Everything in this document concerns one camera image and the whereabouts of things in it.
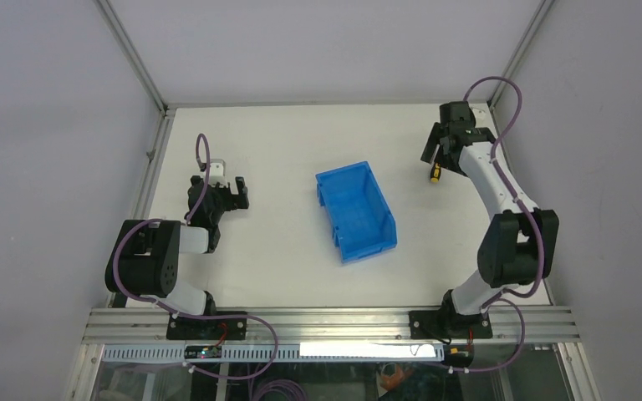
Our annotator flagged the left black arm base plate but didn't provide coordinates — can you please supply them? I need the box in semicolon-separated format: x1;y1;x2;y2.
166;311;247;342

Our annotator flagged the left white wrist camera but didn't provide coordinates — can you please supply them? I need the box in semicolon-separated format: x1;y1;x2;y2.
206;159;229;187

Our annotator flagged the white slotted cable duct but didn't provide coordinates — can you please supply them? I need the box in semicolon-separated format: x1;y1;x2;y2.
102;342;444;364

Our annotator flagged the aluminium front rail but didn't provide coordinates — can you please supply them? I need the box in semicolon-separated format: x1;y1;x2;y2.
82;306;581;345

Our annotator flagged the blue plastic bin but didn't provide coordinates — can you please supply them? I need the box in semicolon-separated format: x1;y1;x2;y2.
315;161;398;264

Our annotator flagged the yellow black screwdriver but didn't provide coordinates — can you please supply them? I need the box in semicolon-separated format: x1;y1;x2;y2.
429;163;442;183

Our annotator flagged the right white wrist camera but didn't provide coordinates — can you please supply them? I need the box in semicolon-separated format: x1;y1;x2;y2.
471;107;487;125

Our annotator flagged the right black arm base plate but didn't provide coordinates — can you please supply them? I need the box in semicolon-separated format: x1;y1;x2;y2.
408;309;493;341

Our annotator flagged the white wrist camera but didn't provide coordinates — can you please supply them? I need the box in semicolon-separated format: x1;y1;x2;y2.
206;159;229;187
471;107;487;125

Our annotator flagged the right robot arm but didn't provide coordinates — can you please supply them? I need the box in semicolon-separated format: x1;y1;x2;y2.
420;101;559;338

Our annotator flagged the small black controller board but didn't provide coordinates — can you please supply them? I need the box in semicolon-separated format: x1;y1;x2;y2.
184;345;222;360

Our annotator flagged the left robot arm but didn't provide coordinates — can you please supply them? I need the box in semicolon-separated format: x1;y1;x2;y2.
104;175;249;339

